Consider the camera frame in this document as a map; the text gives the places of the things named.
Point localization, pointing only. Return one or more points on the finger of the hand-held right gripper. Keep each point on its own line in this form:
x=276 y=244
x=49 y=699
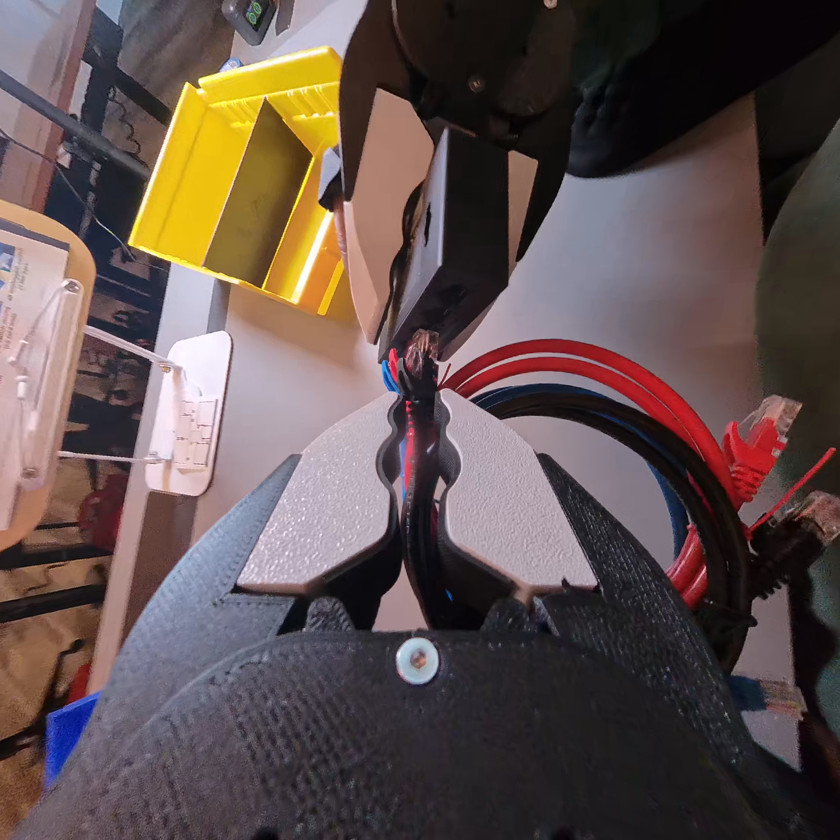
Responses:
x=380 y=197
x=523 y=197

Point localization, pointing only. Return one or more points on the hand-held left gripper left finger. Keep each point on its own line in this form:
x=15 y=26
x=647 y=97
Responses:
x=328 y=499

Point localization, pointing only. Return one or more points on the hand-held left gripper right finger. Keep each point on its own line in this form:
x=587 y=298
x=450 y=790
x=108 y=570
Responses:
x=512 y=499

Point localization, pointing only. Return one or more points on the black ethernet switch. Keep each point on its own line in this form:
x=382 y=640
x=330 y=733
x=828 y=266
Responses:
x=466 y=216

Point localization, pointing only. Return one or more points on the yellow storage bin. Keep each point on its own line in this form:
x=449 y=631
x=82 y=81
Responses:
x=184 y=197

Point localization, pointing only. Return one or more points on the blue storage bin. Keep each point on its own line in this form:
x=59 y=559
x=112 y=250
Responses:
x=65 y=728

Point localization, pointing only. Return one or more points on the person's right forearm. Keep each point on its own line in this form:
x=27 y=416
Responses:
x=689 y=85

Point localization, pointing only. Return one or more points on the black bin divider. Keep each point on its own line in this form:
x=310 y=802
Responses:
x=256 y=197

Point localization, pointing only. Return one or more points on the poster board on white stand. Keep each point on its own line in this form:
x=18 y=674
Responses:
x=190 y=367

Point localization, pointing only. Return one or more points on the black digital timer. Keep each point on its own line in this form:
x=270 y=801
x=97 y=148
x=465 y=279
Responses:
x=253 y=16

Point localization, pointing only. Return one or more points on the red zip tie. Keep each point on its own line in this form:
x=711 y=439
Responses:
x=794 y=485

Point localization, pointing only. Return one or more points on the person's green sweatshirt torso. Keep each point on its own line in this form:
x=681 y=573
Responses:
x=800 y=295

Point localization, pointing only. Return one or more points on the black desk frame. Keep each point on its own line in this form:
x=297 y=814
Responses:
x=98 y=85

